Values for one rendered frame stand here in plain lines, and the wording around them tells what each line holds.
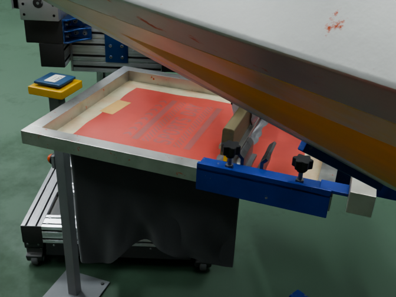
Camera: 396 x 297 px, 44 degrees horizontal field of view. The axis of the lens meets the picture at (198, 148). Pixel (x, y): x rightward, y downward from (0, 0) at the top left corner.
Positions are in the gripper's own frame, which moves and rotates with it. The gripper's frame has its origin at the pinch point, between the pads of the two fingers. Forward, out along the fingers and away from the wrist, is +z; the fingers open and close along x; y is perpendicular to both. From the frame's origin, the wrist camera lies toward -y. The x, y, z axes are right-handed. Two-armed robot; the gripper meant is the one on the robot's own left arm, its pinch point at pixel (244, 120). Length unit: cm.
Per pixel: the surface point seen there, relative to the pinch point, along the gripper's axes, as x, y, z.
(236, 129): -1.5, -16.2, -3.9
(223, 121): 8.2, 7.8, 4.7
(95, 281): 64, 25, 99
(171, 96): 29.2, 18.9, 4.4
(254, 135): -3.1, 1.1, 4.5
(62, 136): 40.7, -26.5, 2.2
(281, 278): -12, 59, 98
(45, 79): 72, 11, 3
